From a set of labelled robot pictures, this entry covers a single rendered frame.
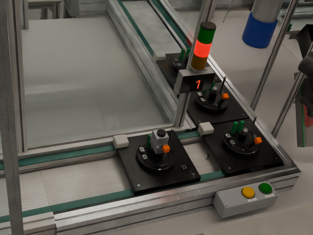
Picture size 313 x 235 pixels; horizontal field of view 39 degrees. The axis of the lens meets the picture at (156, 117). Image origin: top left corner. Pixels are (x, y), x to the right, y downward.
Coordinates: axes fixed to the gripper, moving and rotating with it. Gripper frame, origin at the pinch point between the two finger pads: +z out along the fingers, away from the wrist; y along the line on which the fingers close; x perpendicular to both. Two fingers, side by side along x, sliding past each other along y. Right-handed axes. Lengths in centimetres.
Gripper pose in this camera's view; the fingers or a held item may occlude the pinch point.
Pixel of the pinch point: (307, 124)
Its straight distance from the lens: 144.0
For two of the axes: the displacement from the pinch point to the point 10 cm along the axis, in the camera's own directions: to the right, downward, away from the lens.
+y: -9.2, 1.3, -3.7
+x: 3.5, 6.7, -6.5
